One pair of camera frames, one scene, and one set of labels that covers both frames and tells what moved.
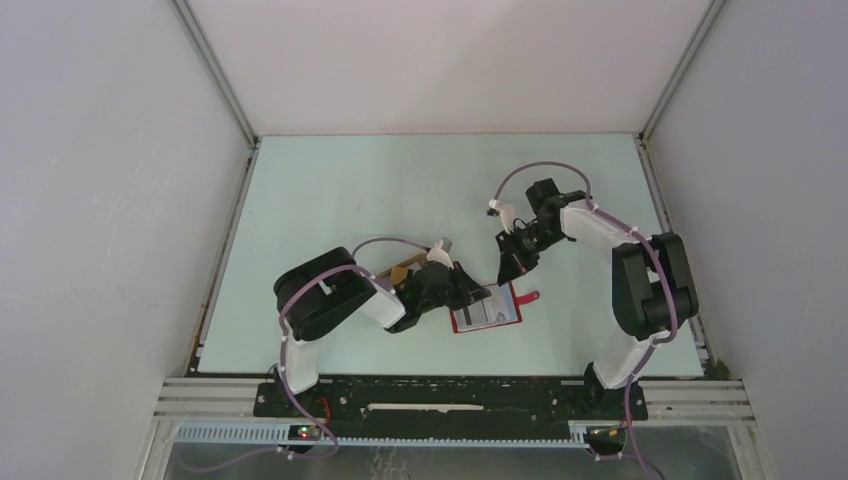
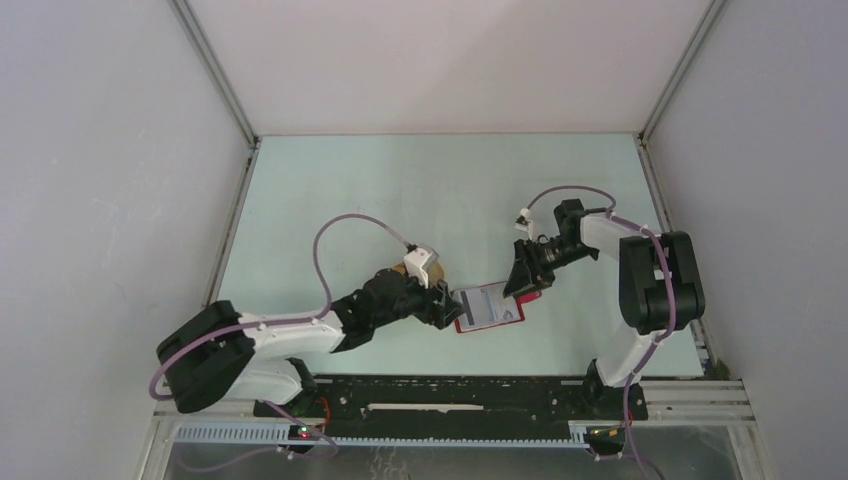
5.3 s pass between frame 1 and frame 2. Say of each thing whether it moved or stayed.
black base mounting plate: stayed
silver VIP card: stayed
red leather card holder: stayed
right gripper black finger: moved
